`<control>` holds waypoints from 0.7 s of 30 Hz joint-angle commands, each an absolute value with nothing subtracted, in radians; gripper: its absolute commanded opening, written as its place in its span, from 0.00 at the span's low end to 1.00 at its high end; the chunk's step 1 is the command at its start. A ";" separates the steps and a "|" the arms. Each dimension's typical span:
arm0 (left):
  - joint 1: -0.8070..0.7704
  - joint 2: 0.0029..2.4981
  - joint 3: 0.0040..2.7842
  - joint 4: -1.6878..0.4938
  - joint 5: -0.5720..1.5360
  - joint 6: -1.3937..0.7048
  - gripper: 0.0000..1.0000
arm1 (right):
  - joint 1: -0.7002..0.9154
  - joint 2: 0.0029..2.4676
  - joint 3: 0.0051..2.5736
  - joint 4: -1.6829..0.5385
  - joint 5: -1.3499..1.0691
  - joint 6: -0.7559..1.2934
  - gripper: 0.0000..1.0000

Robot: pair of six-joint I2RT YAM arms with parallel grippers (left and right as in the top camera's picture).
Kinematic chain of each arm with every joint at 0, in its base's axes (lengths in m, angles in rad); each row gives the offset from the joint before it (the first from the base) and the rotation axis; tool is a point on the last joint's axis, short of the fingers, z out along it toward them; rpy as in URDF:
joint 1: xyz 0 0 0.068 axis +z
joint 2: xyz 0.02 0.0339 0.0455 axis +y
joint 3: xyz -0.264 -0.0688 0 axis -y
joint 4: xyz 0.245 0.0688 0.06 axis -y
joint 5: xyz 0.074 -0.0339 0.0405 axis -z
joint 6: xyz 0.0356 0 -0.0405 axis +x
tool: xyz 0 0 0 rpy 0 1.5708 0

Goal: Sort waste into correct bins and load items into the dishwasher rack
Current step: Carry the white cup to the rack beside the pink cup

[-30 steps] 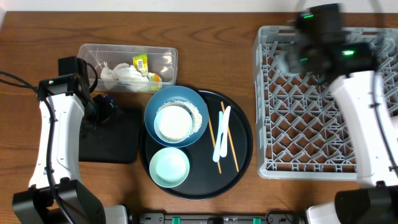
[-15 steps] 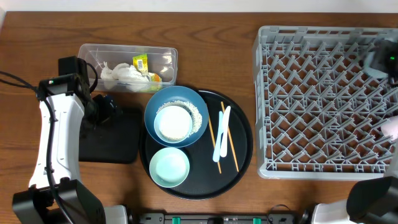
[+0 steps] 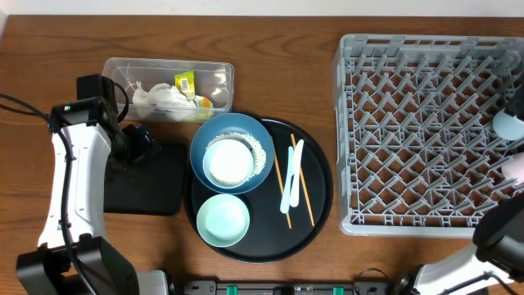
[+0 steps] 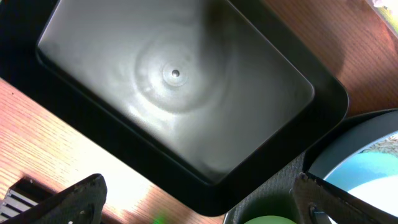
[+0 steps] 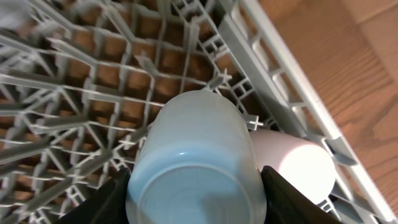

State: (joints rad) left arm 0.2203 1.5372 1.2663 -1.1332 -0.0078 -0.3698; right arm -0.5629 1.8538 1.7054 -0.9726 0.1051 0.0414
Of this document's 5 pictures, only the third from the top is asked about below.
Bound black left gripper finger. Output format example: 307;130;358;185
137;144;162;158
131;125;156;143

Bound white napkin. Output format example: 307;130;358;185
133;81;168;119
156;86;197;121

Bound yellow snack wrapper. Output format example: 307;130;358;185
174;70;214;108

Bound light blue small bowl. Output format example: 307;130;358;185
202;139;254;189

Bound teal green bowl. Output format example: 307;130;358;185
196;194;251;247

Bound light blue cup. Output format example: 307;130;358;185
492;109;524;141

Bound pink cup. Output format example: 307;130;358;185
501;152;524;185

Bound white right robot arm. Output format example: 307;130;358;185
391;83;523;294

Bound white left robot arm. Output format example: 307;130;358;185
16;95;169;294

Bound clear plastic waste bin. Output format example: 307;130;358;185
103;57;234;123

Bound grey dishwasher rack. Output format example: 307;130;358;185
332;34;523;238

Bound black rectangular tray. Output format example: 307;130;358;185
104;142;187;216

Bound dark blue plate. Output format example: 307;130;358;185
190;113;275;195

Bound round black serving tray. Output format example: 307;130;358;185
183;119;333;263

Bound right wooden chopstick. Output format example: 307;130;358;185
291;134;315;227

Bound black rail with green clips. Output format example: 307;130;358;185
174;280;392;295

